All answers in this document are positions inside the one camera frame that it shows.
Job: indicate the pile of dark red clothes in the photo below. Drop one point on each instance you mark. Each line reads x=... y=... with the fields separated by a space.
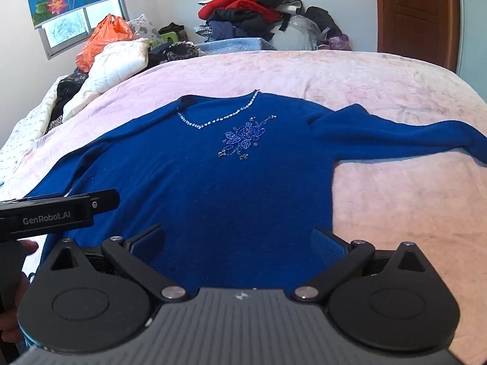
x=243 y=5

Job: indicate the black patterned garment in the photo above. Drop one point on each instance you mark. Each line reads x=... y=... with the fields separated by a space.
x=68 y=87

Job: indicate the orange plastic bag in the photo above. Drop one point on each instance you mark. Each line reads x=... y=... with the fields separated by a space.
x=101 y=40

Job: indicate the green black box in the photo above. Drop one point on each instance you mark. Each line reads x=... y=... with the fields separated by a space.
x=171 y=33

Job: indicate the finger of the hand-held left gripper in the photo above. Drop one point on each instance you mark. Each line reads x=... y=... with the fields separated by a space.
x=102 y=200

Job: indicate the dark leopard cloth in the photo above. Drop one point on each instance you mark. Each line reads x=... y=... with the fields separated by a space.
x=173 y=51

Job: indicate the clear plastic bag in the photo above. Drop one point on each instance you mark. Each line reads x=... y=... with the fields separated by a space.
x=298 y=32

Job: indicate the blue beaded sweater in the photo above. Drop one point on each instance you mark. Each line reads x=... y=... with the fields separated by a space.
x=213 y=197

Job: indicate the person's left hand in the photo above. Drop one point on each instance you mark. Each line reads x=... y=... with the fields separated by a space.
x=9 y=325

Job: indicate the white quilted jacket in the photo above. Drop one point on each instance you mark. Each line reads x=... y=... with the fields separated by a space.
x=110 y=66

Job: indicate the black bag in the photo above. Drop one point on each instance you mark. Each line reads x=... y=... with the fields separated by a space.
x=323 y=19

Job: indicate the floral pillow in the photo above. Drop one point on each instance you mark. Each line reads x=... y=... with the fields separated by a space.
x=146 y=28

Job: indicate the brown wooden door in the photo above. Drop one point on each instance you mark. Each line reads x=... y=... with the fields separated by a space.
x=414 y=11

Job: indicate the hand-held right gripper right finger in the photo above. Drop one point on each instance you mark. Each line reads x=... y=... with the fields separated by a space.
x=326 y=248

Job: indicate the purple cloth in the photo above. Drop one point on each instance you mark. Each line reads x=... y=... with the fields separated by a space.
x=339 y=42

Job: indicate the pink bed blanket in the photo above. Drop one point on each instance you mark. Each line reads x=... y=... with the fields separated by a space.
x=388 y=205

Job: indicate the window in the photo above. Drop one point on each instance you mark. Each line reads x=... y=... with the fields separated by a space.
x=66 y=26

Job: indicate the light blue folded blanket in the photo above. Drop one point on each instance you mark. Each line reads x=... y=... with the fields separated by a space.
x=236 y=45

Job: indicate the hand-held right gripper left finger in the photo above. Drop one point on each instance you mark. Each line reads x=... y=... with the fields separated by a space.
x=150 y=242

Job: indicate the white printed quilt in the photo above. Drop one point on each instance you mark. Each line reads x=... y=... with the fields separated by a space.
x=23 y=140

